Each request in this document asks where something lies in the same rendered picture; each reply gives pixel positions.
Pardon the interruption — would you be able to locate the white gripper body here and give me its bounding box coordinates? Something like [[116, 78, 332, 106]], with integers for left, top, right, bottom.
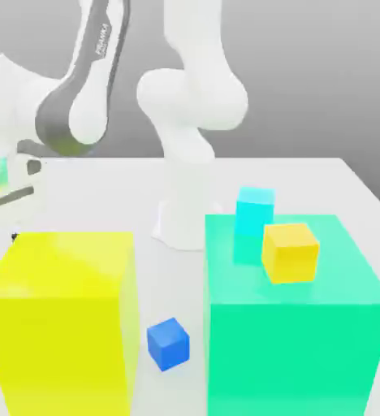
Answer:
[[0, 180, 47, 234]]

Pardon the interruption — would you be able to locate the small blue cube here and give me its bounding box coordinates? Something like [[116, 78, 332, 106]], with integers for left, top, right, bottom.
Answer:
[[146, 317, 191, 373]]

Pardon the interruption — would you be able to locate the small cyan cube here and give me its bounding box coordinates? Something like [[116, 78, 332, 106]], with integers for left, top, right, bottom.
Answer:
[[233, 186, 276, 267]]

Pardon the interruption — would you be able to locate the small orange cube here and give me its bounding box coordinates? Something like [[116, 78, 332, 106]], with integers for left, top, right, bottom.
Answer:
[[261, 223, 321, 285]]

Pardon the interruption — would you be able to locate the large yellow box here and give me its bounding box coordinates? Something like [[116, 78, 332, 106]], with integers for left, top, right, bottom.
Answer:
[[0, 231, 141, 416]]

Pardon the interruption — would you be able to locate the large green box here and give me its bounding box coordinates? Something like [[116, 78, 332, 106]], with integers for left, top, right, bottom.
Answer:
[[204, 213, 380, 416]]

